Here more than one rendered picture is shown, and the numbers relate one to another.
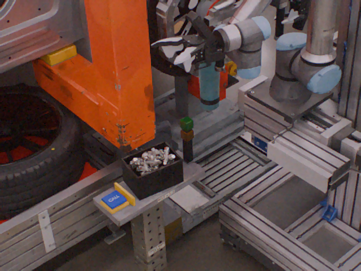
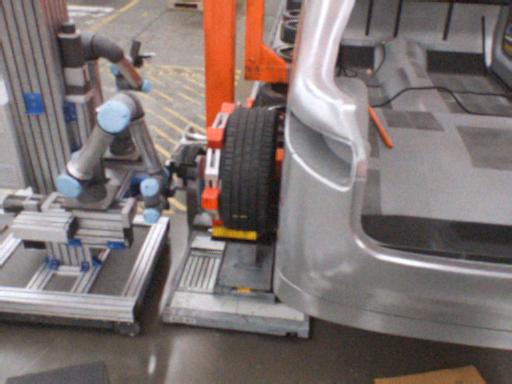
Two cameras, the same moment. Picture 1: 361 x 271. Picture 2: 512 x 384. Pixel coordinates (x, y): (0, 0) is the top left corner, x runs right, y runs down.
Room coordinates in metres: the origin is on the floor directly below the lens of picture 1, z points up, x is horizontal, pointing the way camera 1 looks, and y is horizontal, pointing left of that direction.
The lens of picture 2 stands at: (4.33, -1.65, 2.09)
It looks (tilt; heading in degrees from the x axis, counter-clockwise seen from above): 32 degrees down; 133
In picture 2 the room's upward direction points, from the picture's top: 2 degrees clockwise
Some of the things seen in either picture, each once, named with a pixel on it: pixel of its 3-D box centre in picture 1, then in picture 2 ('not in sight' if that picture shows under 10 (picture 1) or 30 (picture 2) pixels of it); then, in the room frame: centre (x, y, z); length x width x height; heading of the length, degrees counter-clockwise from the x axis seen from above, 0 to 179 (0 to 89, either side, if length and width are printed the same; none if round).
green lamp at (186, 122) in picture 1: (186, 123); not in sight; (2.17, -0.03, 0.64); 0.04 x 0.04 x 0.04; 38
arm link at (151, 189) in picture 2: not in sight; (151, 190); (2.76, -0.66, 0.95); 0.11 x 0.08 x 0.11; 128
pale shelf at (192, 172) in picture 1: (150, 186); (191, 173); (2.05, 0.12, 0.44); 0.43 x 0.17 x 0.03; 128
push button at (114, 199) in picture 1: (114, 200); not in sight; (1.94, 0.26, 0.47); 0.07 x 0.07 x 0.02; 38
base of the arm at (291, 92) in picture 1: (290, 81); (121, 142); (2.09, -0.41, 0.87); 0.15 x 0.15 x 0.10
